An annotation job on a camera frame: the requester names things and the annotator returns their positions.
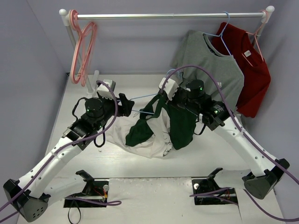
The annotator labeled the white and green t-shirt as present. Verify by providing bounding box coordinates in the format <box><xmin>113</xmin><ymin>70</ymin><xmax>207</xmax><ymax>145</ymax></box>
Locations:
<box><xmin>106</xmin><ymin>95</ymin><xmax>197</xmax><ymax>158</ymax></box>

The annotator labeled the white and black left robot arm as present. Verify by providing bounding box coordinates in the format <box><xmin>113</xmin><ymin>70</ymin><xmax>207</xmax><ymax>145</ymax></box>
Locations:
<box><xmin>3</xmin><ymin>93</ymin><xmax>135</xmax><ymax>223</ymax></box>

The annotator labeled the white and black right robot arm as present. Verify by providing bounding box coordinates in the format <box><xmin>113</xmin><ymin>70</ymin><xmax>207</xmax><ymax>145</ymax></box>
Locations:
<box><xmin>162</xmin><ymin>80</ymin><xmax>290</xmax><ymax>199</ymax></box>

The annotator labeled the grey t-shirt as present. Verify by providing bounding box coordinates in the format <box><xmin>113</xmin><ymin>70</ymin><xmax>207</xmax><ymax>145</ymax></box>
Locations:
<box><xmin>171</xmin><ymin>30</ymin><xmax>244</xmax><ymax>112</ymax></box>

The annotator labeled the blue hanger with grey shirt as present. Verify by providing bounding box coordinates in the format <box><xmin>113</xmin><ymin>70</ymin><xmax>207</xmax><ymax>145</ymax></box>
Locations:
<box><xmin>202</xmin><ymin>11</ymin><xmax>234</xmax><ymax>56</ymax></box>

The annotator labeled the red t-shirt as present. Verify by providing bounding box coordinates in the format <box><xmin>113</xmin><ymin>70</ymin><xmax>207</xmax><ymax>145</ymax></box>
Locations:
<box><xmin>212</xmin><ymin>22</ymin><xmax>271</xmax><ymax>118</ymax></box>

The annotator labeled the pink hanger with red shirt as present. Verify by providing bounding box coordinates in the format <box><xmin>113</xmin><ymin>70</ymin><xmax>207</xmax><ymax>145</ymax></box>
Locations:
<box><xmin>246</xmin><ymin>9</ymin><xmax>269</xmax><ymax>62</ymax></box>

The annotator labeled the pink hanger bundle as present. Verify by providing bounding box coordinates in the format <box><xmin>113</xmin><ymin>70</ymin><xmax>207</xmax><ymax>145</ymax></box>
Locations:
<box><xmin>69</xmin><ymin>9</ymin><xmax>98</xmax><ymax>86</ymax></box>

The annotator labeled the silver and white clothes rack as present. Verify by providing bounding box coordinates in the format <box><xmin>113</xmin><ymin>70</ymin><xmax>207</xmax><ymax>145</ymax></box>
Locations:
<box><xmin>59</xmin><ymin>5</ymin><xmax>275</xmax><ymax>95</ymax></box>

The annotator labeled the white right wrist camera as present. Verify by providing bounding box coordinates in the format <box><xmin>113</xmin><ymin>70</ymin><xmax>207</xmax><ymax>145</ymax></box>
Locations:
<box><xmin>158</xmin><ymin>77</ymin><xmax>179</xmax><ymax>101</ymax></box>

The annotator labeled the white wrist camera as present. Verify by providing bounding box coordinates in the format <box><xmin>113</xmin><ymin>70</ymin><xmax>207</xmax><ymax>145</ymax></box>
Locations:
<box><xmin>158</xmin><ymin>77</ymin><xmax>179</xmax><ymax>101</ymax></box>
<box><xmin>96</xmin><ymin>79</ymin><xmax>116</xmax><ymax>100</ymax></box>

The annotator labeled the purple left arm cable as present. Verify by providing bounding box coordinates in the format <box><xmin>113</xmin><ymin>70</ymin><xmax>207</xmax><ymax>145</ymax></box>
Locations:
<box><xmin>0</xmin><ymin>80</ymin><xmax>122</xmax><ymax>219</ymax></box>

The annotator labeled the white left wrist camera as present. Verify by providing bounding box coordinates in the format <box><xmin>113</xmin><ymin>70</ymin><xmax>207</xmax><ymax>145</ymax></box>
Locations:
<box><xmin>96</xmin><ymin>79</ymin><xmax>116</xmax><ymax>100</ymax></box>

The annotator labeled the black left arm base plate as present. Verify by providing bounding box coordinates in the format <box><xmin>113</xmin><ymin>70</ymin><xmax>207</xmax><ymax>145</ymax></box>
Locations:
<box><xmin>63</xmin><ymin>170</ymin><xmax>109</xmax><ymax>208</ymax></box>

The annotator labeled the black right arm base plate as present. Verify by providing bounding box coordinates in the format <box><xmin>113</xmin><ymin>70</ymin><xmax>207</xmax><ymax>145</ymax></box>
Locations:
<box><xmin>192</xmin><ymin>168</ymin><xmax>238</xmax><ymax>206</ymax></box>

